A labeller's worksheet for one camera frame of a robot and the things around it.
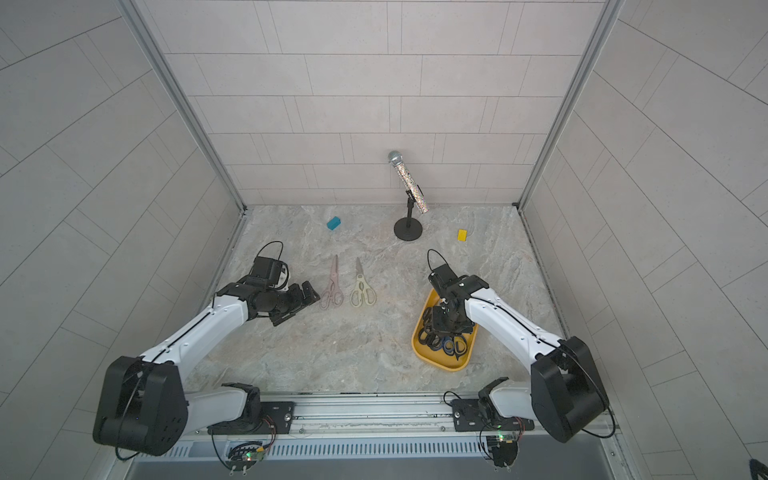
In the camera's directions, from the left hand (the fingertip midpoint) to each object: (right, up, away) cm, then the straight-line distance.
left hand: (315, 299), depth 86 cm
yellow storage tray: (+36, -15, -7) cm, 40 cm away
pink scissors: (+4, +1, +7) cm, 8 cm away
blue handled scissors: (+37, -13, -6) cm, 40 cm away
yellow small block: (+47, +18, +22) cm, 55 cm away
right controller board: (+49, -30, -17) cm, 60 cm away
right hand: (+36, -8, -4) cm, 37 cm away
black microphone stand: (+28, +21, +23) cm, 42 cm away
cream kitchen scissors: (+13, +1, +7) cm, 15 cm away
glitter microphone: (+23, +42, +6) cm, 49 cm away
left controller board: (-10, -30, -20) cm, 37 cm away
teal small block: (-1, +23, +26) cm, 34 cm away
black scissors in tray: (+41, -12, -4) cm, 43 cm away
